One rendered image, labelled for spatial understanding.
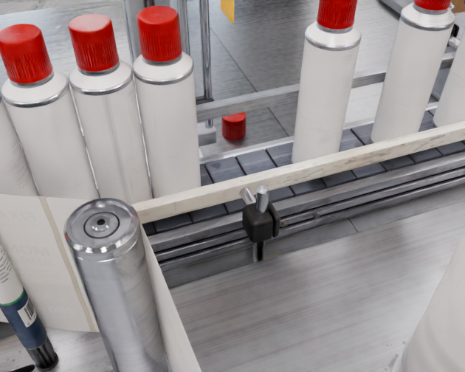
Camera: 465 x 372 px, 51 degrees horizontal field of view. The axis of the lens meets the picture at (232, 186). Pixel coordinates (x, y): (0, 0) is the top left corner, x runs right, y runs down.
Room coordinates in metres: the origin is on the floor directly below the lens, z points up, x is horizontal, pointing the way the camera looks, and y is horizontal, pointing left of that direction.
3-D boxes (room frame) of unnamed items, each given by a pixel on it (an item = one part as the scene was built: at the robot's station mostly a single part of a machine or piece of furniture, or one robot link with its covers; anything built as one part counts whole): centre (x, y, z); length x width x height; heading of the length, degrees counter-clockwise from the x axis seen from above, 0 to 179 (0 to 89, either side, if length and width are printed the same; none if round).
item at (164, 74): (0.37, 0.06, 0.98); 0.05 x 0.05 x 0.20
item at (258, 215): (0.31, -0.03, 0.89); 0.03 x 0.03 x 0.12; 20
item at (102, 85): (0.36, 0.11, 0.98); 0.05 x 0.05 x 0.20
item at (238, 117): (0.55, 0.00, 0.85); 0.03 x 0.03 x 0.03
